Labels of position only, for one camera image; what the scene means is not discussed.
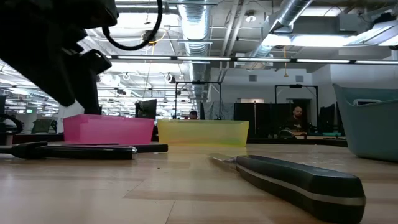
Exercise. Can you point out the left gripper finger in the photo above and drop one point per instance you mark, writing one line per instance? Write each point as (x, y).
(46, 71)
(90, 93)

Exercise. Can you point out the white building column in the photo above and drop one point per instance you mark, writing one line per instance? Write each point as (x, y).
(66, 109)

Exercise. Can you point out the pink plastic bin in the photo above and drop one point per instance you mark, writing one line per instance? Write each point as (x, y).
(109, 129)

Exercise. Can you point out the black monitor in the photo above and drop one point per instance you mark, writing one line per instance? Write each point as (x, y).
(326, 118)
(146, 109)

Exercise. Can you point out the black ceiling-hung device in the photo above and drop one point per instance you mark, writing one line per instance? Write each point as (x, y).
(150, 35)

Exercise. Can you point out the person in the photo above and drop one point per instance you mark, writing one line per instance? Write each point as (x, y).
(193, 115)
(297, 119)

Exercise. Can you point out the long ceiling light strip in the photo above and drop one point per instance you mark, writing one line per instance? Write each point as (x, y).
(202, 58)

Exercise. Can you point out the yellow plastic bin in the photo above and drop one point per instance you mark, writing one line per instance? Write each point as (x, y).
(202, 132)

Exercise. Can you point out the black partition screen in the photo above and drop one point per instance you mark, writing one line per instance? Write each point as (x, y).
(264, 118)

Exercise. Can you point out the black dome-shaped object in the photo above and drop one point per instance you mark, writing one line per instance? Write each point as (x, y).
(286, 134)

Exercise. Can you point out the dark background table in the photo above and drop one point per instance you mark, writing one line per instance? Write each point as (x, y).
(311, 141)

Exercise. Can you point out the blue plastic bin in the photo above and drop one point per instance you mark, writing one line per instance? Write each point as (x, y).
(370, 130)

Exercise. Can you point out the black rig frame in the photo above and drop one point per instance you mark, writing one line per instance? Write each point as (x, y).
(295, 85)
(199, 82)

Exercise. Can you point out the ribbed silver air duct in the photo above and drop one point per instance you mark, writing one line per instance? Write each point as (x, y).
(196, 25)

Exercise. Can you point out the smooth silver air duct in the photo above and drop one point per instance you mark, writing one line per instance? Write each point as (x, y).
(292, 11)

